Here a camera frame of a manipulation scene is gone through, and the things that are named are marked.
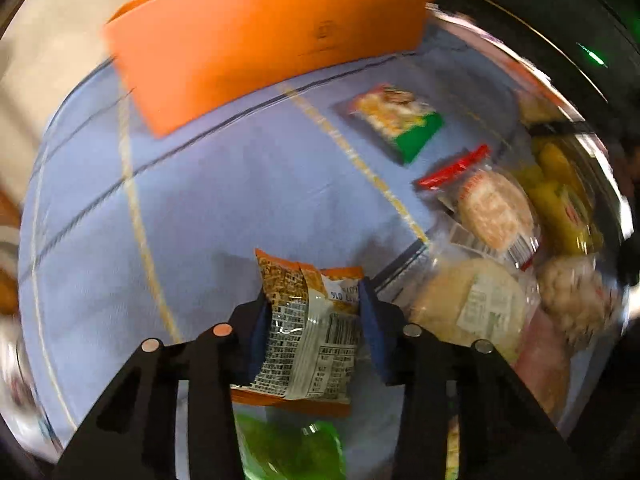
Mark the orange-edged snack packet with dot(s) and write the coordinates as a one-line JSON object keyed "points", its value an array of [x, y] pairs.
{"points": [[305, 345]]}

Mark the blue striped tablecloth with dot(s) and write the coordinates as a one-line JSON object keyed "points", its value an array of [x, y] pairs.
{"points": [[200, 200]]}

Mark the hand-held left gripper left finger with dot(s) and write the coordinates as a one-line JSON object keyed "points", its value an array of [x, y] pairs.
{"points": [[257, 332]]}

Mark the pink zip bag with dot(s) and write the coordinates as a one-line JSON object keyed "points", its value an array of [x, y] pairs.
{"points": [[542, 360]]}

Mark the orange cardboard box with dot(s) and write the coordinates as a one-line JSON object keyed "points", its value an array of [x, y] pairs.
{"points": [[240, 45]]}

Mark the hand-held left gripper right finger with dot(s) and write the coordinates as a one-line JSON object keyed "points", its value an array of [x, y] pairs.
{"points": [[374, 330]]}

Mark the green and yellow snack packet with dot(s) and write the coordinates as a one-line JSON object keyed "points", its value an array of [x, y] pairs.
{"points": [[395, 120]]}

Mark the round white pastry packet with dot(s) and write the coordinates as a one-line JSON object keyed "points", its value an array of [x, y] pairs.
{"points": [[465, 305]]}

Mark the clear bag of white candies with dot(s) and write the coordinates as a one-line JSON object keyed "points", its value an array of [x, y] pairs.
{"points": [[575, 295]]}

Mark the round cracker stack packet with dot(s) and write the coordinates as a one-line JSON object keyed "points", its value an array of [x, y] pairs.
{"points": [[495, 210]]}

